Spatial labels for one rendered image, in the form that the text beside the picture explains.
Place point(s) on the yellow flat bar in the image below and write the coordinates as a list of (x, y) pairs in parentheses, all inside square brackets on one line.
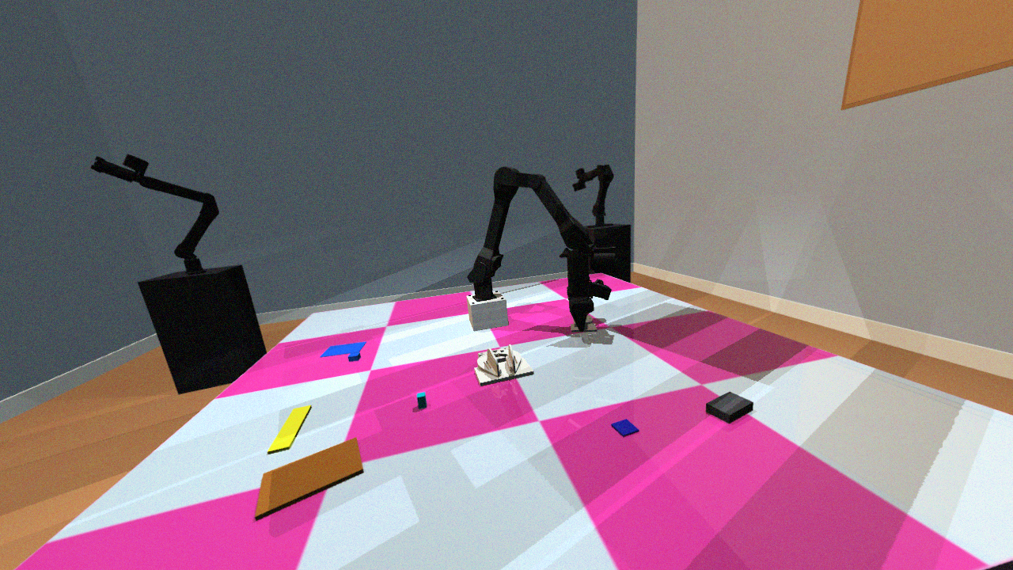
[(290, 430)]

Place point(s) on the blue flat plate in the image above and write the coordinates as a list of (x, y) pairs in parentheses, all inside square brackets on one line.
[(344, 349)]

